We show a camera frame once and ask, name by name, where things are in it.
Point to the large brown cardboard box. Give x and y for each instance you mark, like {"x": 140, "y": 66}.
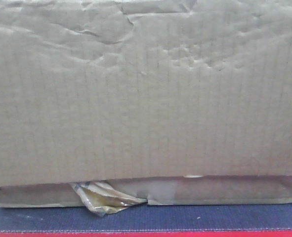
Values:
{"x": 178, "y": 102}

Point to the crumpled clear packing tape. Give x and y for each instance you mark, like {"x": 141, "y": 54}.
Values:
{"x": 101, "y": 198}

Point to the dark blue fabric mat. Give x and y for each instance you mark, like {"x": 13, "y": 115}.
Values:
{"x": 146, "y": 218}

